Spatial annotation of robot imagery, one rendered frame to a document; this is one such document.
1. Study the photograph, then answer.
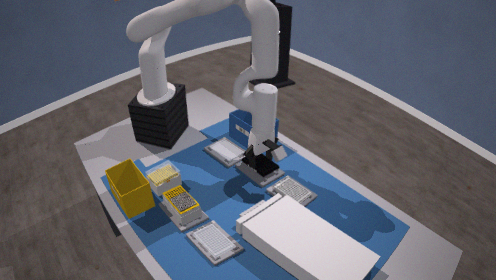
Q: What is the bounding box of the blue open-top bin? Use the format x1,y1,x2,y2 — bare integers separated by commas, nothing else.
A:
229,109,279,149

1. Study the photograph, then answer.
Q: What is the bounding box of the yellow open-top bin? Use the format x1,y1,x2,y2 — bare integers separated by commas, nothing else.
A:
105,159,155,219

